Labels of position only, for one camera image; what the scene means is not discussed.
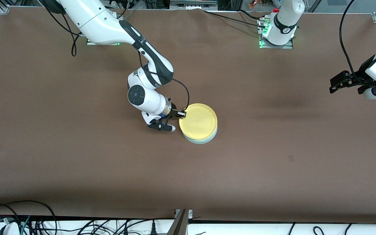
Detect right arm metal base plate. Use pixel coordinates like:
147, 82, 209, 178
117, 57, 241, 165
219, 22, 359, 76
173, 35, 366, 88
87, 39, 121, 46

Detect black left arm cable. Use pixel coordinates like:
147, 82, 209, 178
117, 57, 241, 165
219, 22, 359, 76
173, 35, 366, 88
339, 0, 365, 82

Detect short black table cable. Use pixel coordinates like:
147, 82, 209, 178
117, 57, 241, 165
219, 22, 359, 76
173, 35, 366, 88
239, 9, 263, 20

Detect long black table cable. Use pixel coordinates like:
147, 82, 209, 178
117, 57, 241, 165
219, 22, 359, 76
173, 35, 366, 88
203, 10, 263, 27

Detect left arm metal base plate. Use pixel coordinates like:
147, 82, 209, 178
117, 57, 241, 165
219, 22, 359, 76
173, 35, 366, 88
258, 18, 293, 49

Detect aluminium frame profile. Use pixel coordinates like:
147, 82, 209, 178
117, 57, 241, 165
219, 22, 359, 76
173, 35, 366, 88
167, 209, 193, 235

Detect light green round plate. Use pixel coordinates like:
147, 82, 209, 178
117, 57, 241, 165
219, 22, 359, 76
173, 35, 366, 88
182, 126, 218, 145

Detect black looping cable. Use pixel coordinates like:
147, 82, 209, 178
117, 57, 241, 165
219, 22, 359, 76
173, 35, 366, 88
0, 200, 57, 235

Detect teal cable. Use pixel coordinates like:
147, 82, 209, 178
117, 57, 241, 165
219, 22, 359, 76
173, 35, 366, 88
20, 215, 32, 235

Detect yellow round plate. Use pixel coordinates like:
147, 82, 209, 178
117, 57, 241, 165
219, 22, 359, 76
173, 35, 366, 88
179, 103, 218, 140

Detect brown table cover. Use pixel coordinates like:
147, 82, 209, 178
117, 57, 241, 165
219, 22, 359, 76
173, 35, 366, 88
0, 7, 376, 224

